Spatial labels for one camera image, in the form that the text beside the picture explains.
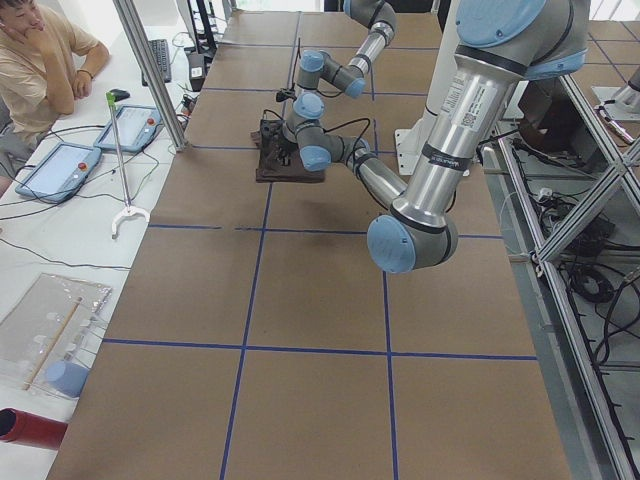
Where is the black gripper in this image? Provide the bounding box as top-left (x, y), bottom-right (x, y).
top-left (274, 131), bottom-right (298, 167)

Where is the dark brown t-shirt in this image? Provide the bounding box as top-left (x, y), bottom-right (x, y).
top-left (250, 119), bottom-right (325, 184)

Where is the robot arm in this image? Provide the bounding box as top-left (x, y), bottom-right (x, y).
top-left (294, 0), bottom-right (397, 98)
top-left (280, 1), bottom-right (589, 273)

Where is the far teach pendant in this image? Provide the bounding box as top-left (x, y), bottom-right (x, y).
top-left (115, 105), bottom-right (161, 154)

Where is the teach pendant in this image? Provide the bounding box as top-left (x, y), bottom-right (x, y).
top-left (15, 142), bottom-right (102, 204)
top-left (115, 105), bottom-right (161, 154)

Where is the black keyboard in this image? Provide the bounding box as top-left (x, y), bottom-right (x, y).
top-left (148, 39), bottom-right (172, 83)

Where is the black computer mouse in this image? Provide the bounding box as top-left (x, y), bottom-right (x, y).
top-left (109, 88), bottom-right (130, 102)

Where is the reacher grabber tool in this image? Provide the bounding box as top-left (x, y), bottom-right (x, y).
top-left (105, 92), bottom-right (150, 240)

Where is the near teach pendant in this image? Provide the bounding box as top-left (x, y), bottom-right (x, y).
top-left (15, 142), bottom-right (102, 204)

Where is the seated person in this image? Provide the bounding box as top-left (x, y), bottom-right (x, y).
top-left (0, 0), bottom-right (111, 196)

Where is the clear plastic bag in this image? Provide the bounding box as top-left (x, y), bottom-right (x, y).
top-left (1, 273), bottom-right (112, 398)

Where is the blue plastic cup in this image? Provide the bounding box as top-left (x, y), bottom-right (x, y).
top-left (45, 360), bottom-right (90, 398)

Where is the red cylinder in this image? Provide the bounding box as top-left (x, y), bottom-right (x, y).
top-left (1, 408), bottom-right (68, 450)

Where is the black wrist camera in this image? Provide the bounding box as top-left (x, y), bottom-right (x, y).
top-left (276, 88), bottom-right (297, 103)
top-left (259, 119), bottom-right (283, 148)

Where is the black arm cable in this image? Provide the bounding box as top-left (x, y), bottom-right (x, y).
top-left (259, 110), bottom-right (377, 174)

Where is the aluminium frame post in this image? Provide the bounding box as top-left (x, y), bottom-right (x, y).
top-left (113, 0), bottom-right (187, 152)

